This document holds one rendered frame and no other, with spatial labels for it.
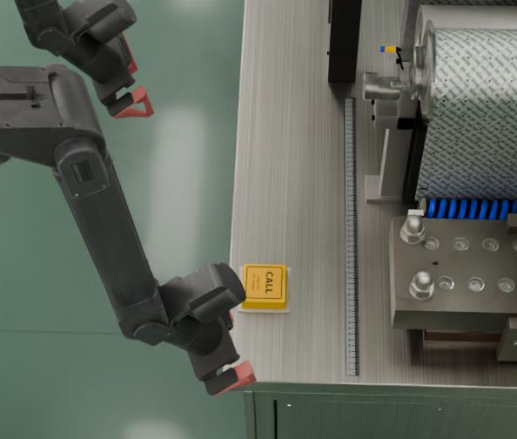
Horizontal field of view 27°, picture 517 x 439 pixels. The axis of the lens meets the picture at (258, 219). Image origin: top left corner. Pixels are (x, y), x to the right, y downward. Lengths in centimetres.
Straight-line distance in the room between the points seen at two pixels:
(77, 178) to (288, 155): 93
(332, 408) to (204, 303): 49
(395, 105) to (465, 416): 52
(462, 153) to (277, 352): 42
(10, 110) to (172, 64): 227
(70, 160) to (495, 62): 71
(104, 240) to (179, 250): 170
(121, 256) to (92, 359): 155
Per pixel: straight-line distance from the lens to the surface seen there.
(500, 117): 155
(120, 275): 123
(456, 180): 167
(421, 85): 153
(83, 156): 99
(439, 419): 183
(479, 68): 151
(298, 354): 170
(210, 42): 327
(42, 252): 291
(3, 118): 97
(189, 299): 134
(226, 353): 144
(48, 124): 97
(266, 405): 177
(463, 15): 167
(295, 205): 184
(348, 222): 182
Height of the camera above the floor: 244
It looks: 57 degrees down
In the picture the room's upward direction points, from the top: 2 degrees counter-clockwise
